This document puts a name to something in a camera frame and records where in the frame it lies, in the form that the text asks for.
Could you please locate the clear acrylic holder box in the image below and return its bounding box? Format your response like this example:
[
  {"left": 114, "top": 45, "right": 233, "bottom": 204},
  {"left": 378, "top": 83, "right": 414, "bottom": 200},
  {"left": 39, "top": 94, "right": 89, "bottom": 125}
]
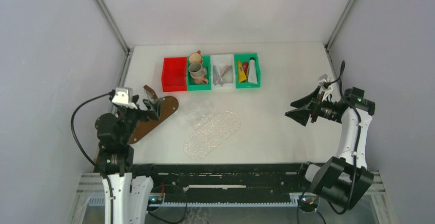
[{"left": 184, "top": 103, "right": 214, "bottom": 130}]

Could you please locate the right circuit board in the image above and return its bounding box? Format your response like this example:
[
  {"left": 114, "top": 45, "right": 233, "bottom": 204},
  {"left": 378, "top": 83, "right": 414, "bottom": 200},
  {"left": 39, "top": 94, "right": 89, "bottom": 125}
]
[{"left": 298, "top": 195, "right": 319, "bottom": 213}]

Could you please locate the red toothpaste tube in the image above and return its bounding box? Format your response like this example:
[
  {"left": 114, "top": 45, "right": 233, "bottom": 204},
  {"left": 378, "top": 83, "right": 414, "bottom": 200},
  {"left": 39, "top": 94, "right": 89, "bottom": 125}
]
[{"left": 242, "top": 62, "right": 249, "bottom": 77}]

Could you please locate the pink toothbrush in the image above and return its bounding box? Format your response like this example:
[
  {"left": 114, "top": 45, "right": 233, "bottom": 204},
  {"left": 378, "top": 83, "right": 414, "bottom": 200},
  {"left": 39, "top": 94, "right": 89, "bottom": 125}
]
[{"left": 214, "top": 65, "right": 231, "bottom": 86}]

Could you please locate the brown wooden oval tray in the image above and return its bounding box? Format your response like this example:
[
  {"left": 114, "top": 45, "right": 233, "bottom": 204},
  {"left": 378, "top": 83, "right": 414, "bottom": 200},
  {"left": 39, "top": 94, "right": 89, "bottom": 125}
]
[{"left": 129, "top": 96, "right": 179, "bottom": 145}]

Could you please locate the black front rail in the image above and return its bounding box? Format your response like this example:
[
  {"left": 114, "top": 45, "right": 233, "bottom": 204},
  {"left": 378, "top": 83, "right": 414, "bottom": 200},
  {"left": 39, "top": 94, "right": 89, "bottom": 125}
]
[{"left": 132, "top": 163, "right": 310, "bottom": 205}]

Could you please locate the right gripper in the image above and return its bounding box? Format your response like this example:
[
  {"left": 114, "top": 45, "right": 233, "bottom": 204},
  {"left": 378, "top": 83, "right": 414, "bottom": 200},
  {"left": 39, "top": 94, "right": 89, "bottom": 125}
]
[{"left": 285, "top": 86, "right": 342, "bottom": 127}]

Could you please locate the right camera cable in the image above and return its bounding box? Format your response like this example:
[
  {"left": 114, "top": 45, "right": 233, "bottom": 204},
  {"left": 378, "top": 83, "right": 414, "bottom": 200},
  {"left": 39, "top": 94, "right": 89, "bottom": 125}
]
[{"left": 326, "top": 60, "right": 363, "bottom": 215}]

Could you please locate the green bin with cups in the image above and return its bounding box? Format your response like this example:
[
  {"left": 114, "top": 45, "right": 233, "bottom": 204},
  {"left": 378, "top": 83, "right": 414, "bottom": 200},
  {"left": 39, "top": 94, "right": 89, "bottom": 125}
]
[{"left": 186, "top": 55, "right": 211, "bottom": 91}]

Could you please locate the circuit board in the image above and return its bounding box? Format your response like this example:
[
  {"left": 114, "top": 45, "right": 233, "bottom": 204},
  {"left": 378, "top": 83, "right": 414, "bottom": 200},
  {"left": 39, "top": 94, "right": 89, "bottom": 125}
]
[
  {"left": 147, "top": 196, "right": 164, "bottom": 206},
  {"left": 298, "top": 195, "right": 319, "bottom": 213}
]

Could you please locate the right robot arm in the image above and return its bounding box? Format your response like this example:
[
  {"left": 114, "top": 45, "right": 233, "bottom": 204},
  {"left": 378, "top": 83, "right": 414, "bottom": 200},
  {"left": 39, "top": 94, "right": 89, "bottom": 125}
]
[{"left": 285, "top": 86, "right": 375, "bottom": 212}]

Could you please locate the beige cup orange handle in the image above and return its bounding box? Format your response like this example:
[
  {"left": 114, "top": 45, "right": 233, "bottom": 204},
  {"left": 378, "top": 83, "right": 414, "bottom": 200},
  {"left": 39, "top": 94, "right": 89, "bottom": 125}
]
[{"left": 188, "top": 50, "right": 203, "bottom": 65}]

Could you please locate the white toothpaste tube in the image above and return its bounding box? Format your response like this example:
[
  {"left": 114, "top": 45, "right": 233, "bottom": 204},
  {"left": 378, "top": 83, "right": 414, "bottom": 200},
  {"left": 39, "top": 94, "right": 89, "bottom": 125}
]
[{"left": 248, "top": 57, "right": 258, "bottom": 85}]

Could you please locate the yellow toothpaste tube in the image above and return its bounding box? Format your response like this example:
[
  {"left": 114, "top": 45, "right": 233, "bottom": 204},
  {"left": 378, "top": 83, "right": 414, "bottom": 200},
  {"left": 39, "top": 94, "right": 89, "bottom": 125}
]
[{"left": 237, "top": 60, "right": 247, "bottom": 83}]

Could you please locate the white translucent bin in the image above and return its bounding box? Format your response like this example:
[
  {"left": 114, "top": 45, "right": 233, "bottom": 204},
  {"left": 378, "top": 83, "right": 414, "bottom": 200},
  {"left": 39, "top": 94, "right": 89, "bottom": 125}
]
[{"left": 210, "top": 54, "right": 235, "bottom": 90}]

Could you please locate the grey ceramic mug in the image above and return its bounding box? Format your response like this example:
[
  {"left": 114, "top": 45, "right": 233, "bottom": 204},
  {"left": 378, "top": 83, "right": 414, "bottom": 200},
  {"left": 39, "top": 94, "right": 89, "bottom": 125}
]
[{"left": 188, "top": 62, "right": 207, "bottom": 78}]

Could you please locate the left camera cable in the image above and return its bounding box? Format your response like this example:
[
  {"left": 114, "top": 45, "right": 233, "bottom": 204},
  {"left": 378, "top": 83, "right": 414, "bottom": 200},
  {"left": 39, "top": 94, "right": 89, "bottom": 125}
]
[{"left": 70, "top": 92, "right": 114, "bottom": 224}]

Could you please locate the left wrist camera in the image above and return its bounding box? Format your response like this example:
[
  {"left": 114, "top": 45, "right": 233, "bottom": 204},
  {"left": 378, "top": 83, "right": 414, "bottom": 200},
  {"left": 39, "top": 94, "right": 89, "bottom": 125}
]
[{"left": 111, "top": 87, "right": 139, "bottom": 109}]

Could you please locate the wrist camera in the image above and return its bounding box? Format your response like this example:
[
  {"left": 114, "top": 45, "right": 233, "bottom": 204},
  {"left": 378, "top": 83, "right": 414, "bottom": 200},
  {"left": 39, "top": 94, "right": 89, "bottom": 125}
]
[
  {"left": 318, "top": 74, "right": 333, "bottom": 101},
  {"left": 111, "top": 87, "right": 139, "bottom": 109}
]

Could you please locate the clear textured oval tray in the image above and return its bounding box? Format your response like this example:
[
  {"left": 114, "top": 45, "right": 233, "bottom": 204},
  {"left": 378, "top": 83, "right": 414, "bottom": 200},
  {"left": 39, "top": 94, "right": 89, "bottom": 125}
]
[{"left": 184, "top": 111, "right": 241, "bottom": 159}]

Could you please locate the camera cable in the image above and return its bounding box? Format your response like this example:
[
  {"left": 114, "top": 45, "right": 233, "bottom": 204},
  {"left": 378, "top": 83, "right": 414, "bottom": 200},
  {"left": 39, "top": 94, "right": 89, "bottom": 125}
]
[
  {"left": 326, "top": 60, "right": 363, "bottom": 215},
  {"left": 70, "top": 92, "right": 114, "bottom": 224}
]

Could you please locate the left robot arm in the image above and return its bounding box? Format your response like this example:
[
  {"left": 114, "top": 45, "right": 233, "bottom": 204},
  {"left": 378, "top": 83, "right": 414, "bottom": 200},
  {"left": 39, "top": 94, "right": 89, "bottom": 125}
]
[{"left": 95, "top": 91, "right": 163, "bottom": 223}]

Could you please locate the green bin with toothpaste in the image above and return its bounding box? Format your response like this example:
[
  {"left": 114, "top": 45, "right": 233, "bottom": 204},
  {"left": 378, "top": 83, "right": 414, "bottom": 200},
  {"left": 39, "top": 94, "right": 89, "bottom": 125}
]
[{"left": 234, "top": 53, "right": 261, "bottom": 89}]

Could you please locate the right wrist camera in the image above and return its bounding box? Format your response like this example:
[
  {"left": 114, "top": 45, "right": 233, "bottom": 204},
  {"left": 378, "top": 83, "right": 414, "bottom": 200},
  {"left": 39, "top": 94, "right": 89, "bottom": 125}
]
[{"left": 318, "top": 74, "right": 333, "bottom": 101}]

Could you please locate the left circuit board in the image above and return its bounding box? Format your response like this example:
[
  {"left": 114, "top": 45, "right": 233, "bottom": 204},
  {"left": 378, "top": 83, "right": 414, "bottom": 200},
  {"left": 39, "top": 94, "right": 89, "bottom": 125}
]
[{"left": 147, "top": 196, "right": 164, "bottom": 206}]

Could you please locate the clear holder with wooden ends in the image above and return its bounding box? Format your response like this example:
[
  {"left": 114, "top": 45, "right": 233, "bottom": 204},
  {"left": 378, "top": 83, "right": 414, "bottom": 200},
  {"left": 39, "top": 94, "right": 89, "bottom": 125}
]
[{"left": 136, "top": 85, "right": 159, "bottom": 109}]

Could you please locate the red plastic bin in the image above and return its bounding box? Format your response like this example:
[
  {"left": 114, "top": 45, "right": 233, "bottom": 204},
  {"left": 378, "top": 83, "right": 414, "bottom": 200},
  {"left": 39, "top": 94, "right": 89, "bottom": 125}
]
[{"left": 161, "top": 56, "right": 187, "bottom": 92}]

